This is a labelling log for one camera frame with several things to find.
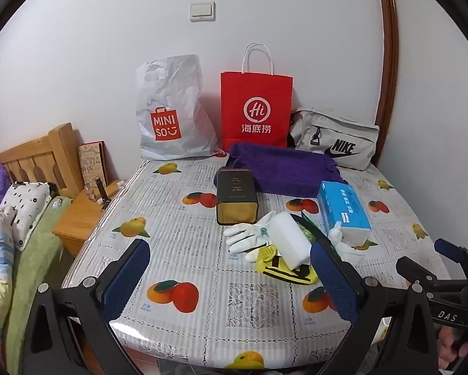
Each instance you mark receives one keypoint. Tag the green packet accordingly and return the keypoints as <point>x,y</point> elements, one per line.
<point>310,232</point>

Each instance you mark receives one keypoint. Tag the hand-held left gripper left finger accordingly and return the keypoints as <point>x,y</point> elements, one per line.
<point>126,277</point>

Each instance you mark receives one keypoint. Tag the white sponge block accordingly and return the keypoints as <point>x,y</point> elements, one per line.
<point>290,238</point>

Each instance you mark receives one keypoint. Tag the fruit print tablecloth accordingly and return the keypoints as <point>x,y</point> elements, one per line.
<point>202,265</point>

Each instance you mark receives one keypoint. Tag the wooden nightstand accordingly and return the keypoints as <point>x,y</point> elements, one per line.
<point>81,218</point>

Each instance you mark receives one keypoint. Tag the person's right hand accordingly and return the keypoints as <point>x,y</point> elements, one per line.
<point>448,345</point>

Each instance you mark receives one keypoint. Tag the dark green tin box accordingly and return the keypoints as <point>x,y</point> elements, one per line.
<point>236,195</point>

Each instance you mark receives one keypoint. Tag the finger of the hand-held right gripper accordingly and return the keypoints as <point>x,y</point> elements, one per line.
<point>413,267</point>
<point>448,248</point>

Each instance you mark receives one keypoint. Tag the blue tissue pack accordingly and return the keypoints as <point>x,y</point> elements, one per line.
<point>343,207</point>

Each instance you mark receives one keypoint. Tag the wooden bed headboard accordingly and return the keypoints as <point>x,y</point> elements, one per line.
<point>42,156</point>

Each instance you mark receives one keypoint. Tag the white light switch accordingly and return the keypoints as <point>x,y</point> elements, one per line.
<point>202,11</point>

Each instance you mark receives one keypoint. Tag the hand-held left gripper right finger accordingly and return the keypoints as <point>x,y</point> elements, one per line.
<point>333,277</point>

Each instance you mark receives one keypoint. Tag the green blanket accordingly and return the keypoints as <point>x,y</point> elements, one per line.
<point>34,273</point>

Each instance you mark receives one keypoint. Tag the white plastic shopping bag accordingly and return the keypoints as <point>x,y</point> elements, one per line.
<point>171,93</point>

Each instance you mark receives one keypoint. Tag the white dotted pillow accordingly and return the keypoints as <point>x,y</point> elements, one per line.
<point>24,211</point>

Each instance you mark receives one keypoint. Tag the grey waist bag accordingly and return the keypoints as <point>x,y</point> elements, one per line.
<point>335,132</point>

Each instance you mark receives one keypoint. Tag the purple towel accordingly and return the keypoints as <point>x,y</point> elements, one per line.
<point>288,168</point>

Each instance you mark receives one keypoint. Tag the yellow black pouch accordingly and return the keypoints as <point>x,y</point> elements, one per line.
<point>292,275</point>

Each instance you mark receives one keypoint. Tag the red paper bag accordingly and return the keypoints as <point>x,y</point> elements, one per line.
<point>257,86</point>

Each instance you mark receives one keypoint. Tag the brown wooden door frame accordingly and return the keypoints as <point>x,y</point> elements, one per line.
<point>390,66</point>

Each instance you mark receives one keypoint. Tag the patterned book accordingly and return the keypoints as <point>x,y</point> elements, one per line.
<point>93,164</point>

